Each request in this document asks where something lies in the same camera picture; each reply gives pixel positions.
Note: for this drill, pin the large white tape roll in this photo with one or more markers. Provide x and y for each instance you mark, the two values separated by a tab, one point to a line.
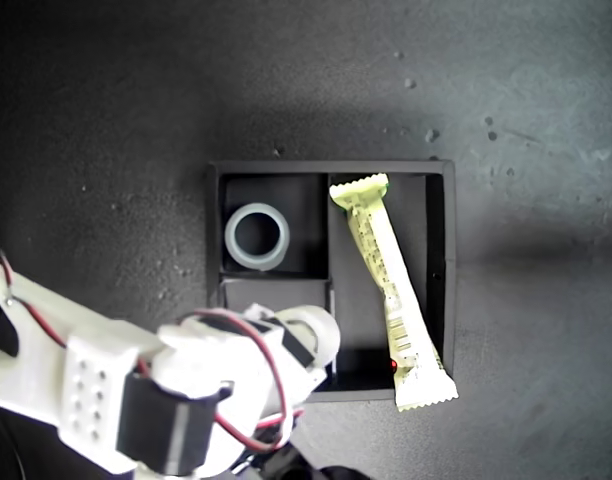
233	245

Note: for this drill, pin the snack bar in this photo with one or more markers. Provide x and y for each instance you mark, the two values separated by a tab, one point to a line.
386	280

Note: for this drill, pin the black tray with wells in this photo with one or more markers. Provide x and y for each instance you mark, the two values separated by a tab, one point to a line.
366	300

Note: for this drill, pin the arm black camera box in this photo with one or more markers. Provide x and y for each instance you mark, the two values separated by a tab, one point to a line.
296	470

